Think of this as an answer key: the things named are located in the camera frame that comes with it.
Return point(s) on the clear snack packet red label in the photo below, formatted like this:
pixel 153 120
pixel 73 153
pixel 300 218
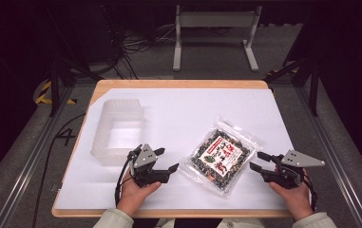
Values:
pixel 221 156

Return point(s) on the aluminium floor rail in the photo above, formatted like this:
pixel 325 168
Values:
pixel 330 158
pixel 29 164

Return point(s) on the black metal stand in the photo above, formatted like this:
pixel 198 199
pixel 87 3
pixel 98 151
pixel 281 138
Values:
pixel 54 85
pixel 313 88

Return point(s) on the white metal stand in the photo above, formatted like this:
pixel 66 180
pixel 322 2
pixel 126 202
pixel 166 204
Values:
pixel 215 19

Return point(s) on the person's right hand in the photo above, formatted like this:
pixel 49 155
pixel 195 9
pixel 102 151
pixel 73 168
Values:
pixel 295 199

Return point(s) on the wooden table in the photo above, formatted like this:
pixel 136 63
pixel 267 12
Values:
pixel 181 83

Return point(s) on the person's left hand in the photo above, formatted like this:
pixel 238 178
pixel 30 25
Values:
pixel 134 196

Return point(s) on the person's light jacket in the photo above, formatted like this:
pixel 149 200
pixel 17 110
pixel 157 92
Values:
pixel 232 223

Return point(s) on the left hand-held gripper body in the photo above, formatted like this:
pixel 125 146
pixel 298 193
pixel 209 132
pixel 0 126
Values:
pixel 143 155

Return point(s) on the yellow black hazard tape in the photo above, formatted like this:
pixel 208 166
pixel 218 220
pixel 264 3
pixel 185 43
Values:
pixel 42 93

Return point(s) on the translucent plastic container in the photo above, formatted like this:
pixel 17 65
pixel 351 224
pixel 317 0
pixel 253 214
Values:
pixel 118 136

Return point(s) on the white paper sheet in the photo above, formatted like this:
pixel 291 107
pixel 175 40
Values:
pixel 185 107

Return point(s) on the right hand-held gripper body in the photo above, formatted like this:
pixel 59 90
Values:
pixel 295 160

